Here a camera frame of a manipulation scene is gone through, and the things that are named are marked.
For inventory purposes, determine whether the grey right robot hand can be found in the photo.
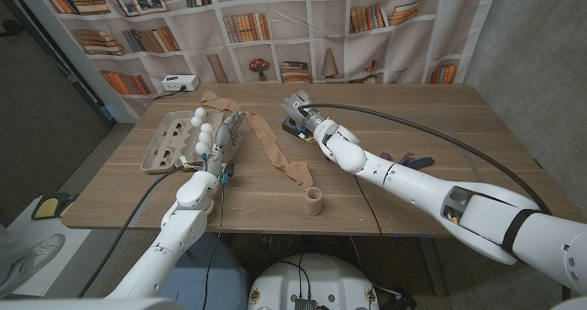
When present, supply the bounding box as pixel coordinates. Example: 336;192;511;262
281;89;332;136

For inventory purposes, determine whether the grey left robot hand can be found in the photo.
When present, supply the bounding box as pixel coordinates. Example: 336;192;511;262
205;109;247;178

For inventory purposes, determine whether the brown cardboard egg carton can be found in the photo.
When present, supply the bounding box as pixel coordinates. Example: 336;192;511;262
139;109;225;174

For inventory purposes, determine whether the printed bookshelf backdrop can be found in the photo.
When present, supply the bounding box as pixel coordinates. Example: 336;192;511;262
27;0;501;121

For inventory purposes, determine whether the white power box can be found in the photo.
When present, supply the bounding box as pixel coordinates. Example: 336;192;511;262
161;74;201;93

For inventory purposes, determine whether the purple plastic clip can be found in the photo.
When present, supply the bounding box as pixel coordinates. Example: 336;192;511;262
379;151;436;171

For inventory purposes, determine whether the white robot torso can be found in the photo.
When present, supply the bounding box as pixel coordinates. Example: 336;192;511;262
247;253;381;310

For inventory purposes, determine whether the yellow and black floor object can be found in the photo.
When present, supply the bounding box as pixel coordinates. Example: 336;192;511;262
30;192;79;221

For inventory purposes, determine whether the grey table leg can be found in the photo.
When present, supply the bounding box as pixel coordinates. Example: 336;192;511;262
416;236;449;297

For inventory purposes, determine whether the white sneaker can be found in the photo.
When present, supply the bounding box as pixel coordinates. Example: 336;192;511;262
0;233;66;297

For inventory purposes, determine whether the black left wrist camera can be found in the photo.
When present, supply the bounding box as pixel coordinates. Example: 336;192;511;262
220;162;236;185

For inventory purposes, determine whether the black power box cable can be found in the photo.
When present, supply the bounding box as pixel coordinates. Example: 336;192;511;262
153;86;187;102

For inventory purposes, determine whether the thin black left wrist cable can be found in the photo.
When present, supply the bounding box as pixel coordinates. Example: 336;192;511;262
201;181;227;310

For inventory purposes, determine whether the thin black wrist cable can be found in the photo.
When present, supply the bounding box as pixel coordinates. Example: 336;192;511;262
201;181;227;310
355;175;384;237

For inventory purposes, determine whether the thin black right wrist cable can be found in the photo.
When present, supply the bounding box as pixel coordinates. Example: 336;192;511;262
355;175;384;237

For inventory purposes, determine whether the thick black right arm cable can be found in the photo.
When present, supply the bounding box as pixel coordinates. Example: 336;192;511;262
298;102;554;216

